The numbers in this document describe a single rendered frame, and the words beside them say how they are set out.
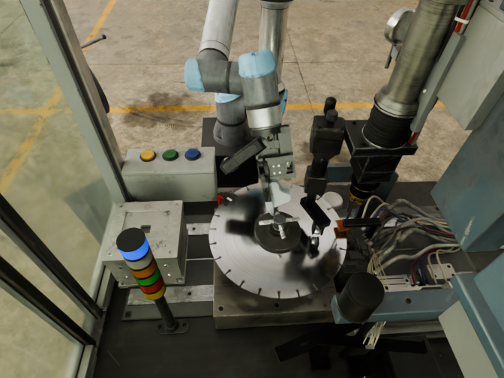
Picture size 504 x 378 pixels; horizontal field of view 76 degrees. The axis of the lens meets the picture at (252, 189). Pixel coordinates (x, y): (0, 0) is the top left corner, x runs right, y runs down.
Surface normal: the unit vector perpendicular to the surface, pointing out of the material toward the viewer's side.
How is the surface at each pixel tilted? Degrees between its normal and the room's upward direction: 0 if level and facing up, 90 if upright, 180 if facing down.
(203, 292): 0
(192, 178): 90
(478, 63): 90
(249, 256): 0
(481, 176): 90
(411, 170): 0
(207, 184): 90
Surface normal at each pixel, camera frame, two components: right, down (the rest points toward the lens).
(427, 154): 0.03, -0.66
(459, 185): -1.00, 0.04
